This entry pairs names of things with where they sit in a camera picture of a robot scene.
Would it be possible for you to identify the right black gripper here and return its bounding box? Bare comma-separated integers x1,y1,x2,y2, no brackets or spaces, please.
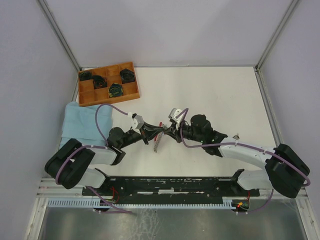
163,119,204,144

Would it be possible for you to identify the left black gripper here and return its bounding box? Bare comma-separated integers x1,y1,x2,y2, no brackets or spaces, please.
119,121,165,149

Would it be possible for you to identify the red tag key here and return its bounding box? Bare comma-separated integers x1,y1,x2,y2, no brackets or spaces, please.
233,134,240,140

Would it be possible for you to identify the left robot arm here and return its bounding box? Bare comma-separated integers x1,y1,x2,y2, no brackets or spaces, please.
44,123,165,195

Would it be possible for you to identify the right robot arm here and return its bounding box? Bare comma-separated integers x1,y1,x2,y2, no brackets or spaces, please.
168,112,311,199

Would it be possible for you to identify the black coil with green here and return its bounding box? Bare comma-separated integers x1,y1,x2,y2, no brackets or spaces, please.
108,83,124,98

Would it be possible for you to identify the black coil top right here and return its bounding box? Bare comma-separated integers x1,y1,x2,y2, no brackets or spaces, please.
119,68,136,84

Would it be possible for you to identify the wooden compartment tray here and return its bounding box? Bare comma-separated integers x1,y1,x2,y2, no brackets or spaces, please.
78,62,140,107

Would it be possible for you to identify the light blue cloth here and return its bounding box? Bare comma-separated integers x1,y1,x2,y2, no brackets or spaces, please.
59,101,113,148

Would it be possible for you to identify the black coil top left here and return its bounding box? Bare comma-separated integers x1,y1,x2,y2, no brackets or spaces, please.
78,70,93,82

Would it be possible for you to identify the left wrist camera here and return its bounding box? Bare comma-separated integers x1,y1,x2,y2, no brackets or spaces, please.
127,112,145,134

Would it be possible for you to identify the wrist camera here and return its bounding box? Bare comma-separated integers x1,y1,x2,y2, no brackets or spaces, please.
168,108,183,128
127,112,145,134

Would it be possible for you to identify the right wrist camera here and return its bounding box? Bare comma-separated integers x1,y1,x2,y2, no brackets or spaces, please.
168,108,183,128

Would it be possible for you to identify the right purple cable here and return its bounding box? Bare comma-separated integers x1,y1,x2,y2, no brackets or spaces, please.
174,107,311,214

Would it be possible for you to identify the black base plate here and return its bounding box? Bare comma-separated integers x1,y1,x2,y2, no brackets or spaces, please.
95,170,260,205

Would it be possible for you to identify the slotted cable duct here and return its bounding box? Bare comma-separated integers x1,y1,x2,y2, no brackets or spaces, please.
46,197,251,208

